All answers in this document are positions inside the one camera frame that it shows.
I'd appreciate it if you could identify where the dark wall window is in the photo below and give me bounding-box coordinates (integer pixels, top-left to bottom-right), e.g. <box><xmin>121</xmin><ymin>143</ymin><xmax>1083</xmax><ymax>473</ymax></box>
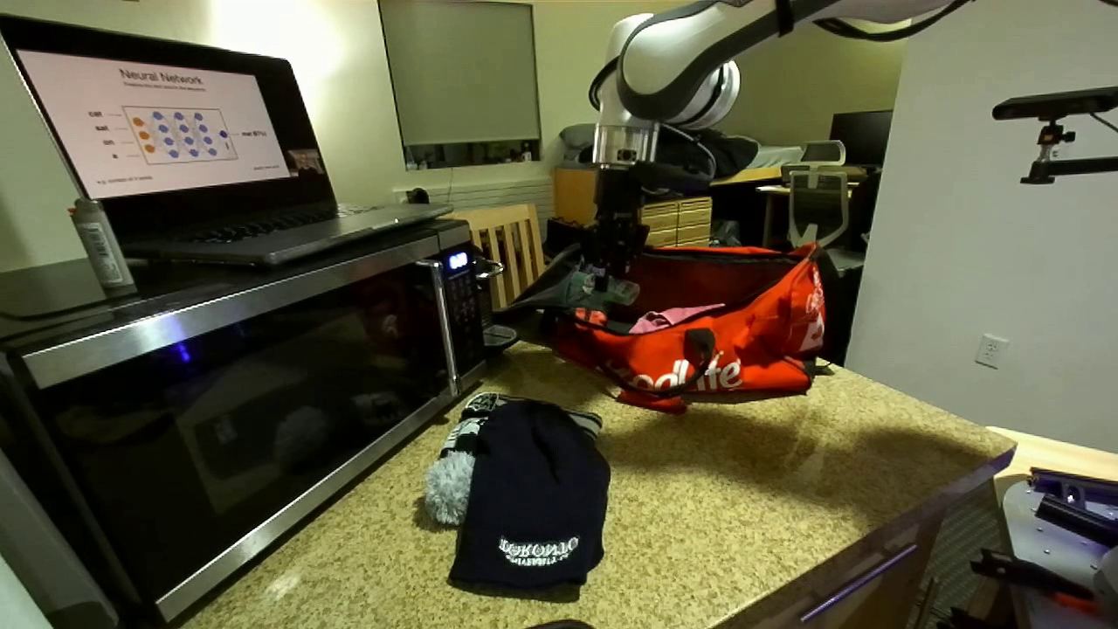
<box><xmin>376</xmin><ymin>0</ymin><xmax>545</xmax><ymax>174</ymax></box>

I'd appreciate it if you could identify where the bin of black tools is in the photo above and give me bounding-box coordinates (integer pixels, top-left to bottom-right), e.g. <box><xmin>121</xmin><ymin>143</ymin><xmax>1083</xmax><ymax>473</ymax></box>
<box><xmin>963</xmin><ymin>465</ymin><xmax>1118</xmax><ymax>629</ymax></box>

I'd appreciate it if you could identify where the black microwave oven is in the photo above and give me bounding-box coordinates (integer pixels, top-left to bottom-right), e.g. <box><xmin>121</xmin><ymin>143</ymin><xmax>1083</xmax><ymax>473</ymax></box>
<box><xmin>0</xmin><ymin>223</ymin><xmax>507</xmax><ymax>629</ymax></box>

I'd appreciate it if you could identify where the wooden slat chair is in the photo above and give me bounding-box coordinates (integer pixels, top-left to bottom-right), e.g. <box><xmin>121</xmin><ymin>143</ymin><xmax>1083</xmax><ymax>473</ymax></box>
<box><xmin>452</xmin><ymin>198</ymin><xmax>548</xmax><ymax>315</ymax></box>

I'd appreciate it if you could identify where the grey crumpled cloth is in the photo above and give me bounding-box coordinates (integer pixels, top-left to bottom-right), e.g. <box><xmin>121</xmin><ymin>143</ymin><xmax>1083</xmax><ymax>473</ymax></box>
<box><xmin>419</xmin><ymin>391</ymin><xmax>516</xmax><ymax>530</ymax></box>

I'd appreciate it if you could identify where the dark navy beanie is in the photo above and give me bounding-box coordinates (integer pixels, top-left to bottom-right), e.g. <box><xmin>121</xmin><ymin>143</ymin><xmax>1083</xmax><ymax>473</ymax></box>
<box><xmin>447</xmin><ymin>398</ymin><xmax>615</xmax><ymax>600</ymax></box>

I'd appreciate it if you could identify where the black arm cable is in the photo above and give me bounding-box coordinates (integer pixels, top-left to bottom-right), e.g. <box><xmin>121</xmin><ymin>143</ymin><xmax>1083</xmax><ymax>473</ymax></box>
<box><xmin>766</xmin><ymin>0</ymin><xmax>976</xmax><ymax>44</ymax></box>

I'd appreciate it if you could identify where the white wall outlet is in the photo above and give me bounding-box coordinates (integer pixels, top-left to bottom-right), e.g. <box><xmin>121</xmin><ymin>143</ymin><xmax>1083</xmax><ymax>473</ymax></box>
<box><xmin>972</xmin><ymin>332</ymin><xmax>1013</xmax><ymax>374</ymax></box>

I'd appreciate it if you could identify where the black open laptop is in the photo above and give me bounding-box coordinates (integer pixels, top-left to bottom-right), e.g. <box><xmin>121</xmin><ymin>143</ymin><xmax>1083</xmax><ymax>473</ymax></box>
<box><xmin>0</xmin><ymin>9</ymin><xmax>454</xmax><ymax>274</ymax></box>

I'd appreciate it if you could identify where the green bottle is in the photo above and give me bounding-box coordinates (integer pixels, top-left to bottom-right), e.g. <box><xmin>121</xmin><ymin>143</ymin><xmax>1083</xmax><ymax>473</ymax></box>
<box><xmin>545</xmin><ymin>263</ymin><xmax>644</xmax><ymax>315</ymax></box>

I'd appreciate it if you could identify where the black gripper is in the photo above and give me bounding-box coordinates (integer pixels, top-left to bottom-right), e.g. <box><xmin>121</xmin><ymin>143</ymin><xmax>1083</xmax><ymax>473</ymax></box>
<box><xmin>582</xmin><ymin>156</ymin><xmax>656</xmax><ymax>289</ymax></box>

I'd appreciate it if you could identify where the red duffel bag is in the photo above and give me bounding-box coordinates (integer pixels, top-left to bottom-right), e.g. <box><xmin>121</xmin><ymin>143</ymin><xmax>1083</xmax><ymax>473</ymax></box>
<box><xmin>545</xmin><ymin>240</ymin><xmax>831</xmax><ymax>418</ymax></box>

